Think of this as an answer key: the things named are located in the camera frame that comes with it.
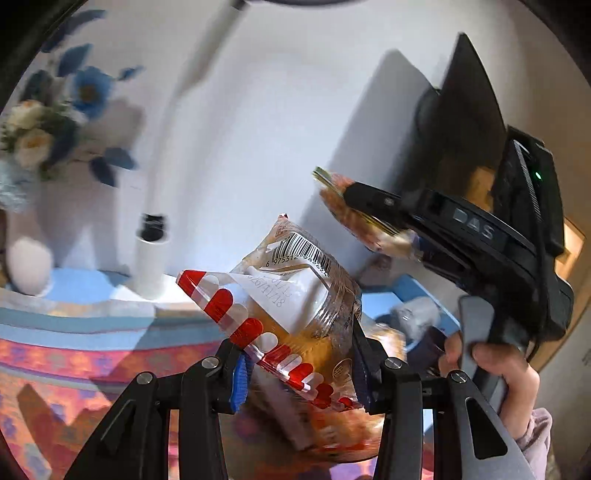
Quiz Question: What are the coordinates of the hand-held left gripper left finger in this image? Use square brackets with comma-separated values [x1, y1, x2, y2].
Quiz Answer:
[64, 339, 254, 480]

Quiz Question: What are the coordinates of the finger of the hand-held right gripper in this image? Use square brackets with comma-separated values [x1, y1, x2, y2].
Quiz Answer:
[344, 182, 416, 232]

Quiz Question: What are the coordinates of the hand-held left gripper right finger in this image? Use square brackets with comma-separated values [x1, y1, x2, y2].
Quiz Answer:
[352, 318, 537, 480]

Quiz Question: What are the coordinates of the clear orange cracker packet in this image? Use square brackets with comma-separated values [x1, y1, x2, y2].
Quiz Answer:
[313, 167, 419, 256]

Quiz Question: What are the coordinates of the clear red striped cracker bag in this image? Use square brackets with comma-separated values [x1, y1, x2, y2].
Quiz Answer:
[177, 213, 370, 411]

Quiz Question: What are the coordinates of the person's right forearm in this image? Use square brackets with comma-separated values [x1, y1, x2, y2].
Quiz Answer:
[514, 407, 554, 480]

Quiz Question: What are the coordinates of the person's right hand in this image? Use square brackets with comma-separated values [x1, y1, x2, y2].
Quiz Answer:
[438, 331, 541, 438]

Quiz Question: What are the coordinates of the dark blue object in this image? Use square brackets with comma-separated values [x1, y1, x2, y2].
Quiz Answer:
[409, 325, 451, 372]

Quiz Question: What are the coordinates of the grey crumpled cloth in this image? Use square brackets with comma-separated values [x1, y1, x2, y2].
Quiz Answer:
[390, 296, 438, 335]

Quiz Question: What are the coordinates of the black monitor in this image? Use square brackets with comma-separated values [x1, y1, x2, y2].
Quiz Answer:
[413, 32, 509, 205]

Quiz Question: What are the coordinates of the floral pink tablecloth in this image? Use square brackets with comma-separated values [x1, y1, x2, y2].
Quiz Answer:
[0, 295, 384, 480]

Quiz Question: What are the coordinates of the white vase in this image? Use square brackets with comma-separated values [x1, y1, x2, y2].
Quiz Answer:
[0, 185, 55, 297]

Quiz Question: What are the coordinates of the blue flower bouquet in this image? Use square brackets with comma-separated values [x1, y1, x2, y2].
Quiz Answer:
[0, 9, 144, 213]

